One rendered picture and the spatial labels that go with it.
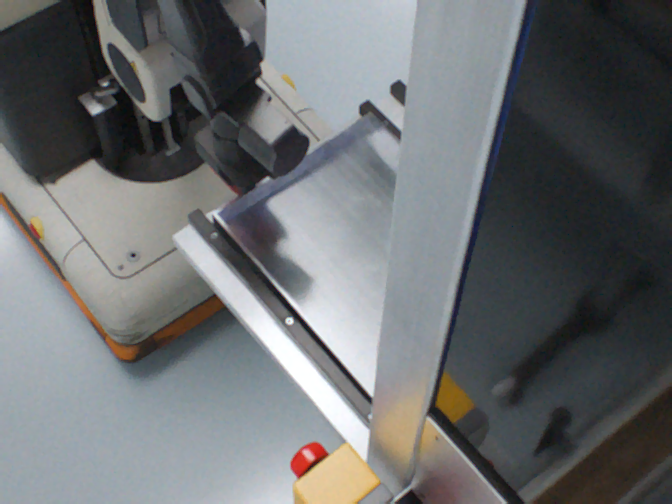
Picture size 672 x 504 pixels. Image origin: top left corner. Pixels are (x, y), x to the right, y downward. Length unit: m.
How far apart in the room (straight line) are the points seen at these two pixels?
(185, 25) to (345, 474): 0.46
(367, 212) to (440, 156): 0.76
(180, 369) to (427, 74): 1.72
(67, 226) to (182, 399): 0.43
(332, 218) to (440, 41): 0.83
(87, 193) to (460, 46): 1.66
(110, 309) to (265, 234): 0.73
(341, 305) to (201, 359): 0.98
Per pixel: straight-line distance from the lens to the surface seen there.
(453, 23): 0.51
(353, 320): 1.27
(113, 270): 2.03
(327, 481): 1.03
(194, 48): 1.06
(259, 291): 1.27
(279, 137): 1.12
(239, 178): 1.24
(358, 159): 1.39
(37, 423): 2.23
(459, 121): 0.55
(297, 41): 2.70
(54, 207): 2.13
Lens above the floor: 2.01
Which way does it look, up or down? 60 degrees down
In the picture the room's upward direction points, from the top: 1 degrees clockwise
